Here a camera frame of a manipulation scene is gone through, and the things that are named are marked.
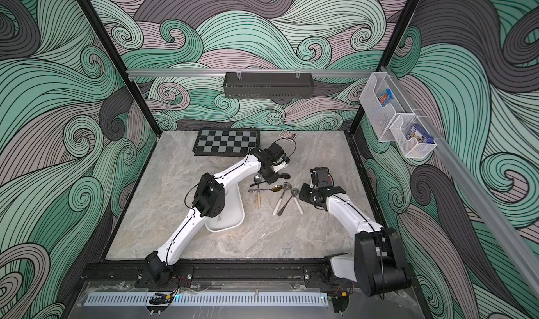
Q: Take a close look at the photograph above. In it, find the white slotted cable duct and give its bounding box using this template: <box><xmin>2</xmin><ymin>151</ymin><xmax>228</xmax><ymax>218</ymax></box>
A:
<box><xmin>83</xmin><ymin>292</ymin><xmax>329</xmax><ymax>308</ymax></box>

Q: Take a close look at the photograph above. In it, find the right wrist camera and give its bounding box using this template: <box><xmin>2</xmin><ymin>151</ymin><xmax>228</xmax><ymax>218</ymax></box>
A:
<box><xmin>310</xmin><ymin>167</ymin><xmax>334</xmax><ymax>189</ymax></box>

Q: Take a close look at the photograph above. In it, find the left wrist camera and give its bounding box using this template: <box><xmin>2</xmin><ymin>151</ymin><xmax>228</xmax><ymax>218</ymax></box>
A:
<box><xmin>265</xmin><ymin>142</ymin><xmax>290</xmax><ymax>166</ymax></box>

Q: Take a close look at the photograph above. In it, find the clear wall bin lower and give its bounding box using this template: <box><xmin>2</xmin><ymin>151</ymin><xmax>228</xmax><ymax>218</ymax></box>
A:
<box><xmin>390</xmin><ymin>114</ymin><xmax>437</xmax><ymax>160</ymax></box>

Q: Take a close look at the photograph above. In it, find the aluminium right rail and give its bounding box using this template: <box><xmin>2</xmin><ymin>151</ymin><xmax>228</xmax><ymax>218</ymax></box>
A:
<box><xmin>380</xmin><ymin>66</ymin><xmax>539</xmax><ymax>295</ymax></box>

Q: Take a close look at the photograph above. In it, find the aluminium back rail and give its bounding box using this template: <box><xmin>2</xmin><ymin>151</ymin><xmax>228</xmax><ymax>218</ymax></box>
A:
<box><xmin>126</xmin><ymin>68</ymin><xmax>373</xmax><ymax>79</ymax></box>

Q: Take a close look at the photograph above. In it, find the clear wall bin upper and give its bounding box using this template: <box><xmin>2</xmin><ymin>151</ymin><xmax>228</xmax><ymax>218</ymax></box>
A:
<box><xmin>360</xmin><ymin>72</ymin><xmax>414</xmax><ymax>142</ymax></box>

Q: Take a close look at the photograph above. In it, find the wooden handle steel spoon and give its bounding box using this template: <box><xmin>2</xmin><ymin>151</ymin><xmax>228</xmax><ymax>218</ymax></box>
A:
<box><xmin>253</xmin><ymin>174</ymin><xmax>263</xmax><ymax>209</ymax></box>

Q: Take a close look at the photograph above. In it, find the blue red item in bin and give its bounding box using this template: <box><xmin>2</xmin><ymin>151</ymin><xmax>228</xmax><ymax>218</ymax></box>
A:
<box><xmin>378</xmin><ymin>88</ymin><xmax>394</xmax><ymax>107</ymax></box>

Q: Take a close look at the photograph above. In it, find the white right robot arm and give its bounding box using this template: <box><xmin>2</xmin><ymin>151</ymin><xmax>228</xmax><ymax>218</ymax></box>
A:
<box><xmin>300</xmin><ymin>184</ymin><xmax>412</xmax><ymax>297</ymax></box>

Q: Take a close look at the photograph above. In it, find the blue card pack in bin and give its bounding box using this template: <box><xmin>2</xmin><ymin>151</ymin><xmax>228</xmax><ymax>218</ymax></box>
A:
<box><xmin>406</xmin><ymin>123</ymin><xmax>435</xmax><ymax>144</ymax></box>

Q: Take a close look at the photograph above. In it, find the small card box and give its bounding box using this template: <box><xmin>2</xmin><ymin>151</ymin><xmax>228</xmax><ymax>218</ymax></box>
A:
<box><xmin>279</xmin><ymin>130</ymin><xmax>297</xmax><ymax>142</ymax></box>

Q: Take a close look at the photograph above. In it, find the white rectangular storage box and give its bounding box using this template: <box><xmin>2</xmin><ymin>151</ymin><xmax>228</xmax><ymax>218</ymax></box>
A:
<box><xmin>205</xmin><ymin>184</ymin><xmax>245</xmax><ymax>233</ymax></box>

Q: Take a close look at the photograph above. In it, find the all steel spoon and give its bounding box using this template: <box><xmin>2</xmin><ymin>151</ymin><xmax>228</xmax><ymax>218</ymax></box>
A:
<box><xmin>277</xmin><ymin>188</ymin><xmax>299</xmax><ymax>217</ymax></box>

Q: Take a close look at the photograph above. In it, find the black wall tray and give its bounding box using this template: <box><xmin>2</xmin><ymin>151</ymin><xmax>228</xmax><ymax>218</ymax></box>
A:
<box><xmin>223</xmin><ymin>73</ymin><xmax>314</xmax><ymax>100</ymax></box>

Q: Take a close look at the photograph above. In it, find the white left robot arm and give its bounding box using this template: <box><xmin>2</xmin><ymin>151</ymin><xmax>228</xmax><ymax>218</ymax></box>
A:
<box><xmin>145</xmin><ymin>144</ymin><xmax>290</xmax><ymax>287</ymax></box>

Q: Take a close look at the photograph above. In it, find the clear wall bin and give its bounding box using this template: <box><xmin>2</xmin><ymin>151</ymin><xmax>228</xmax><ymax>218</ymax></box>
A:
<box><xmin>360</xmin><ymin>72</ymin><xmax>414</xmax><ymax>142</ymax></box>
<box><xmin>390</xmin><ymin>114</ymin><xmax>437</xmax><ymax>160</ymax></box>

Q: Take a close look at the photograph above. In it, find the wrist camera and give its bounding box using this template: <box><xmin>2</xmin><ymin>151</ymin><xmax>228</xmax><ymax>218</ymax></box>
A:
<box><xmin>310</xmin><ymin>167</ymin><xmax>334</xmax><ymax>189</ymax></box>
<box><xmin>265</xmin><ymin>142</ymin><xmax>290</xmax><ymax>166</ymax></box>

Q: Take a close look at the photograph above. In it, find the aluminium rail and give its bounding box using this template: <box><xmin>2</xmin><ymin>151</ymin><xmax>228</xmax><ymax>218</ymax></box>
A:
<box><xmin>380</xmin><ymin>66</ymin><xmax>539</xmax><ymax>295</ymax></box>
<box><xmin>126</xmin><ymin>68</ymin><xmax>373</xmax><ymax>79</ymax></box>

